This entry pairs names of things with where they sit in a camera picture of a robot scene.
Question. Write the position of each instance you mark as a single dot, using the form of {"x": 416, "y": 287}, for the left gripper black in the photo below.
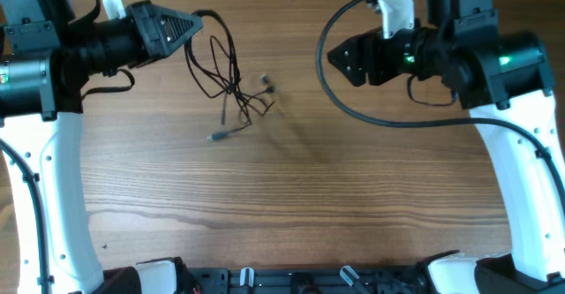
{"x": 152, "y": 30}

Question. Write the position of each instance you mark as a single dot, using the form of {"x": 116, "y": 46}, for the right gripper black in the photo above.
{"x": 376, "y": 58}

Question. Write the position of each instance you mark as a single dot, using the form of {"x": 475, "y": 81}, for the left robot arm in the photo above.
{"x": 43, "y": 87}

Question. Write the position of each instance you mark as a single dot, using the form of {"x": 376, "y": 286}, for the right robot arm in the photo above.
{"x": 505, "y": 85}

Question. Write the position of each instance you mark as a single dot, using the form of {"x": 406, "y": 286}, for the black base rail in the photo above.
{"x": 393, "y": 280}

